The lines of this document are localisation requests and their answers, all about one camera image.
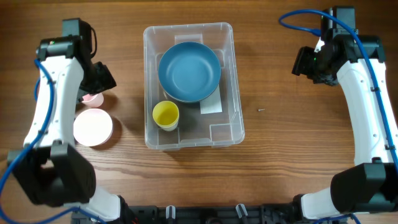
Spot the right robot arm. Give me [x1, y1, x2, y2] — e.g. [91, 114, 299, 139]
[292, 6, 397, 223]

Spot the clear plastic storage container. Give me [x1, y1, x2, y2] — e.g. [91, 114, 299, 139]
[143, 22, 245, 151]

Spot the dark blue bowl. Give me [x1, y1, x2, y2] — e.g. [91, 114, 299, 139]
[158, 42, 221, 103]

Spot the pink bowl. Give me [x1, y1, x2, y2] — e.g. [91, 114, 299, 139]
[73, 108, 113, 147]

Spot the white label in container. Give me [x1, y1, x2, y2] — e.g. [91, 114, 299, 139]
[200, 86, 223, 114]

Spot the pink plastic cup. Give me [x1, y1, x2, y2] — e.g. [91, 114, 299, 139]
[82, 93, 104, 108]

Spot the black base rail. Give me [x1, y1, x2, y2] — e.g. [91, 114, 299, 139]
[72, 203, 348, 224]

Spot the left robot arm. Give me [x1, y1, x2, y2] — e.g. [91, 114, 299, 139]
[4, 18, 123, 223]

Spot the cream plastic cup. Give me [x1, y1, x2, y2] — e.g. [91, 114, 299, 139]
[158, 123, 178, 131]

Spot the yellow plastic cup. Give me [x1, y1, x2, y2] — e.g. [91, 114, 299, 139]
[152, 101, 180, 126]

